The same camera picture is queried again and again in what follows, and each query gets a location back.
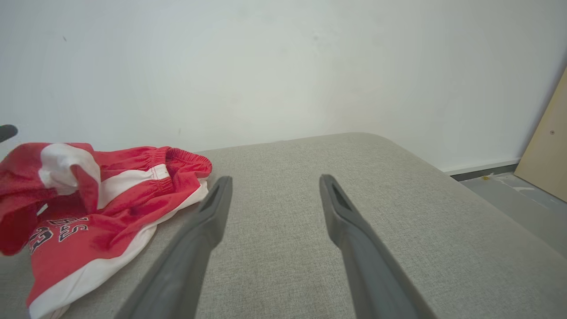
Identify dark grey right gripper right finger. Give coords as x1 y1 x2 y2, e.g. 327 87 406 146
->
319 174 437 319

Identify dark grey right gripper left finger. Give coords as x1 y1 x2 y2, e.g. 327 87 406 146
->
114 175 233 319

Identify red Bulls basketball jersey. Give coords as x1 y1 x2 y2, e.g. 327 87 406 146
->
0 142 210 319

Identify red shorts with white stripe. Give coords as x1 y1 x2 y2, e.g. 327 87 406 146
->
93 145 214 231

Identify white skirting board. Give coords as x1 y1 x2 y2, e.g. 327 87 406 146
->
442 157 522 176

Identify light wooden board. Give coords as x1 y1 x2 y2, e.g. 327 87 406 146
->
514 66 567 203

